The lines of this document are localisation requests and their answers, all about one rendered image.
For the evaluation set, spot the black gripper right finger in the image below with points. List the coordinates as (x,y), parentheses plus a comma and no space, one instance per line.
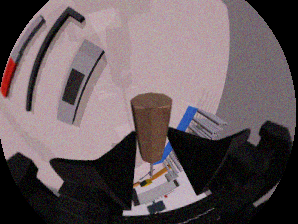
(202,158)

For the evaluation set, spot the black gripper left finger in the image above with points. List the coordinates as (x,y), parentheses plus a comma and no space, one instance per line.
(113,172)

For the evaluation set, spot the orange rectangular block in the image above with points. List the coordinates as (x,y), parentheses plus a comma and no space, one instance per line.
(158,174)

